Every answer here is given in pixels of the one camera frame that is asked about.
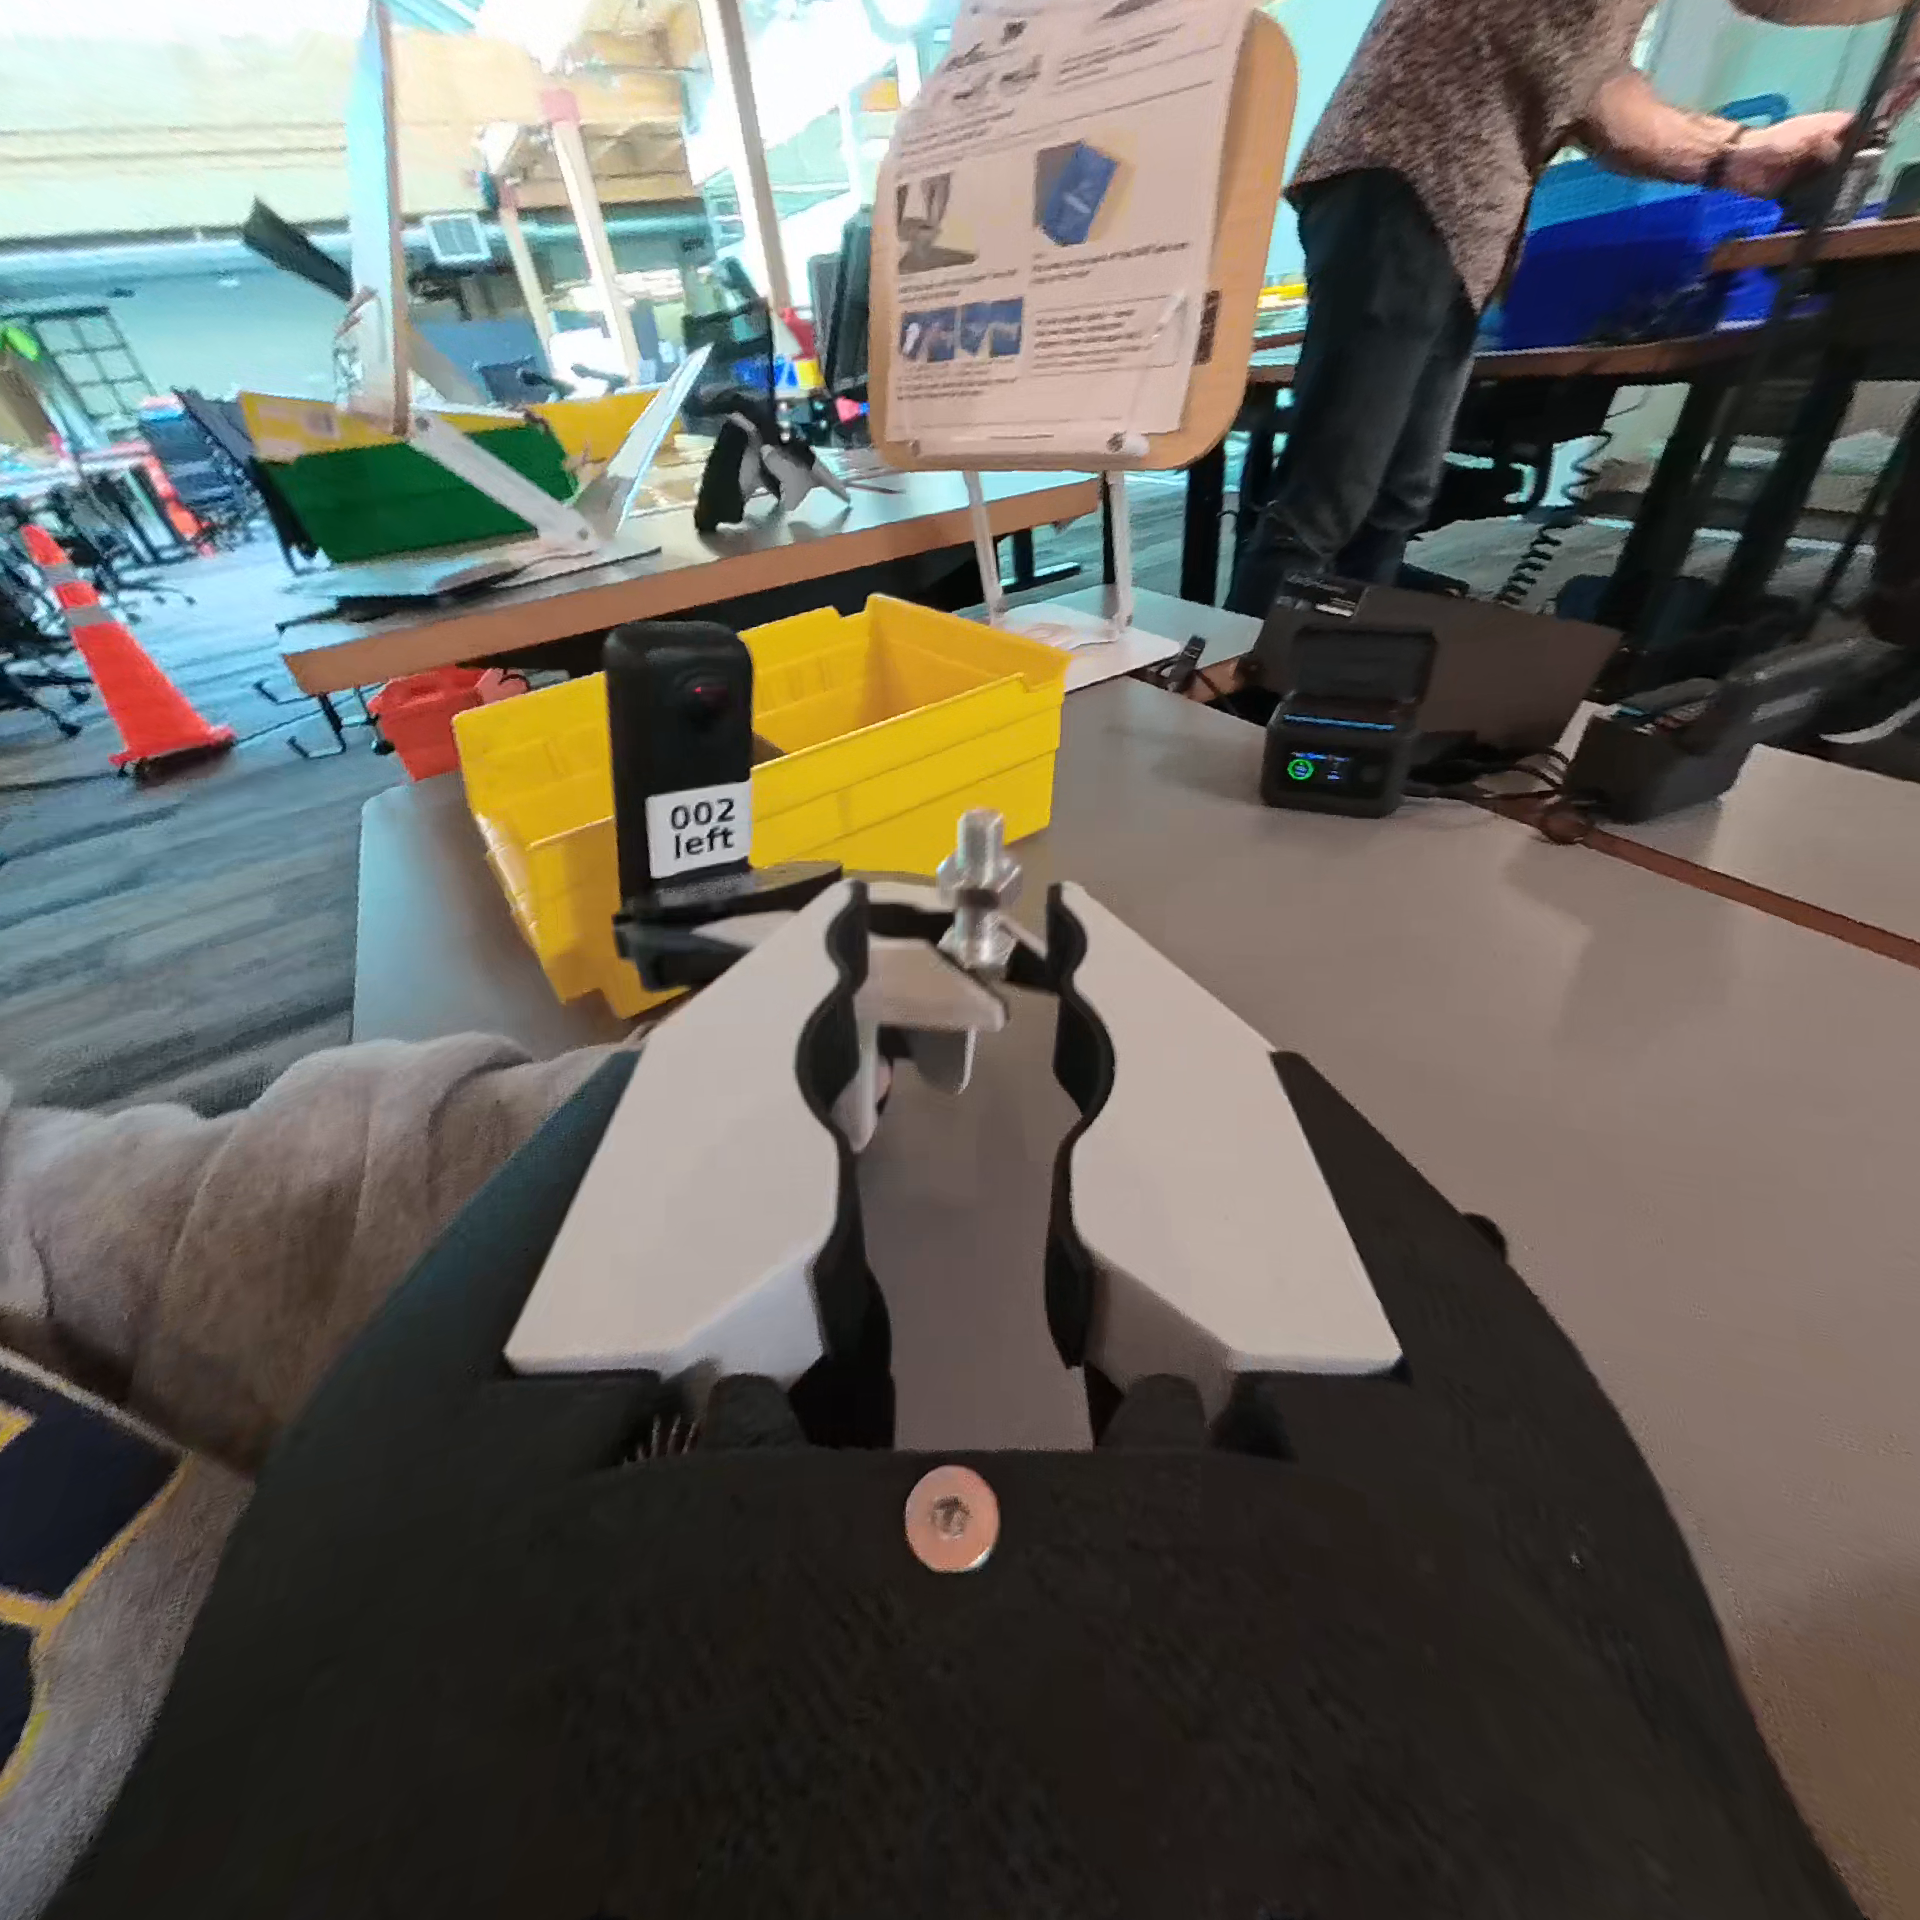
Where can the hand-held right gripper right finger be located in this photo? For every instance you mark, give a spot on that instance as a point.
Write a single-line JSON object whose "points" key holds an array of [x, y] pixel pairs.
{"points": [[1215, 1199]]}

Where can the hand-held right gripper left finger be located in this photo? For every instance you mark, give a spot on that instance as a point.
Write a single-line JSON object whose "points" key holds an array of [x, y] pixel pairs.
{"points": [[675, 1199]]}

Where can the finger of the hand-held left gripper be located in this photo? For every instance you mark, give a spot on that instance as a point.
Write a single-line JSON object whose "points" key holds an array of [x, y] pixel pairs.
{"points": [[857, 1109], [922, 1004]]}

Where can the silver hex bolt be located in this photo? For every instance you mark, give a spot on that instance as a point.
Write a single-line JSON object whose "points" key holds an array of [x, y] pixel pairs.
{"points": [[976, 939]]}

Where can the person's left forearm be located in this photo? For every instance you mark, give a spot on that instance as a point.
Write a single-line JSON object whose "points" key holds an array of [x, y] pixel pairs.
{"points": [[270, 1199]]}

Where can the wooden background table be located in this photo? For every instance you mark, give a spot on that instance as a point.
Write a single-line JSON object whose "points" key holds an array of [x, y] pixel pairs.
{"points": [[719, 568]]}

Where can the yellow plastic bin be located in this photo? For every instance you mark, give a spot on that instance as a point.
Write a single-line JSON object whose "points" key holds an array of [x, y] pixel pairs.
{"points": [[899, 736]]}

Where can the red plastic bin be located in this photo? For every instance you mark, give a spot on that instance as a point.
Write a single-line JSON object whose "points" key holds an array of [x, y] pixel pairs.
{"points": [[435, 719]]}

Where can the spare hand-held gripper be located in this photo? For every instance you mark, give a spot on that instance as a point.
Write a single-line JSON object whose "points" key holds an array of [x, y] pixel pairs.
{"points": [[749, 472]]}

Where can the green and yellow bins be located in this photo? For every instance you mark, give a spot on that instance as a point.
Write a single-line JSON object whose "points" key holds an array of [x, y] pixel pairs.
{"points": [[406, 480]]}

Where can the black label printer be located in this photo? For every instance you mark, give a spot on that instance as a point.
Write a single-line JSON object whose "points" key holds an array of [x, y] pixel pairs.
{"points": [[1344, 749]]}

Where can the tilted clipboard stand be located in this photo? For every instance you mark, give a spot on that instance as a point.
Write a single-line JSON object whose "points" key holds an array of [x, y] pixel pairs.
{"points": [[453, 301]]}

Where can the orange traffic cone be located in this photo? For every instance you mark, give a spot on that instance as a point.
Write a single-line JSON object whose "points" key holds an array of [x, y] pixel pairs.
{"points": [[127, 662]]}

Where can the black laptop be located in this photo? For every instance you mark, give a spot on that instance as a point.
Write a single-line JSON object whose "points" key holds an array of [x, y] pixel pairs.
{"points": [[1515, 662]]}

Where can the black desktop device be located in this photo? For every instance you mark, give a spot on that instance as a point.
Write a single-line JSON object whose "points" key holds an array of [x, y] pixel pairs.
{"points": [[1696, 749]]}

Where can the instruction sheet on stand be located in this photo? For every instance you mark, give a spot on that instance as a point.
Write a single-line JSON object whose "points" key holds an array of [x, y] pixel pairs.
{"points": [[1080, 227]]}

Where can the wooden side table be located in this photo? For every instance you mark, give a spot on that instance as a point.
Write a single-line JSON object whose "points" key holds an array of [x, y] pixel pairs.
{"points": [[1726, 325]]}

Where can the blue plastic bins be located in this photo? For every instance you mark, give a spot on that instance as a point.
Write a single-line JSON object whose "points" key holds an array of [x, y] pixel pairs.
{"points": [[1620, 239]]}

